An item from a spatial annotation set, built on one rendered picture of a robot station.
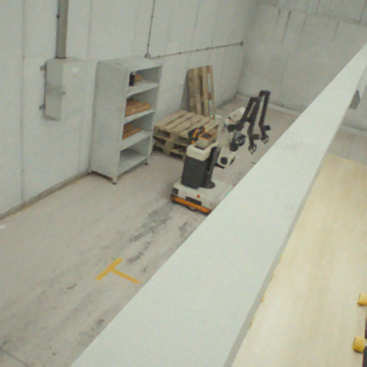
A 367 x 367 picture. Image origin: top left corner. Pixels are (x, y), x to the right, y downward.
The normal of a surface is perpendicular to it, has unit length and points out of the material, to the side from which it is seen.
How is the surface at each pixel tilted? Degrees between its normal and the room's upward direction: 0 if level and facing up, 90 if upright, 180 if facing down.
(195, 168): 90
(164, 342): 0
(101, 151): 90
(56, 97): 90
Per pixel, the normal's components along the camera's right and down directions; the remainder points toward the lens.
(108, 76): -0.40, 0.33
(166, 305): 0.18, -0.88
